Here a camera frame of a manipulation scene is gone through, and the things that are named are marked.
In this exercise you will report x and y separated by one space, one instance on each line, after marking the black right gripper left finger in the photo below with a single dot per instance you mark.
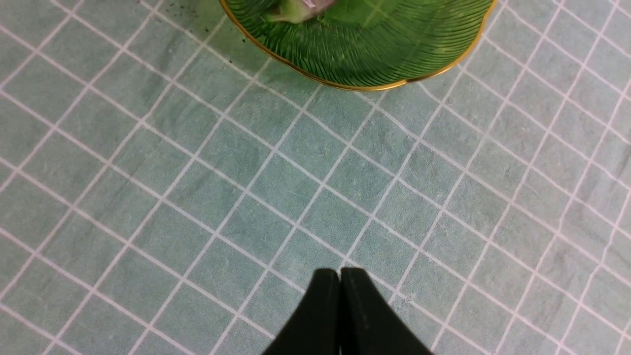
312 328

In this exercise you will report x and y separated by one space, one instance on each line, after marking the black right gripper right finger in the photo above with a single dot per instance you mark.
368 325

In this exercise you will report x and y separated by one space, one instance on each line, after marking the purple eggplant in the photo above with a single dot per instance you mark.
296 11

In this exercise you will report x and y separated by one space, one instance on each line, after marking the green checkered tablecloth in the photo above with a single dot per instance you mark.
168 189

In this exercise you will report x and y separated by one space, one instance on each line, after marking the green transparent plastic plate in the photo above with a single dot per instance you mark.
364 45

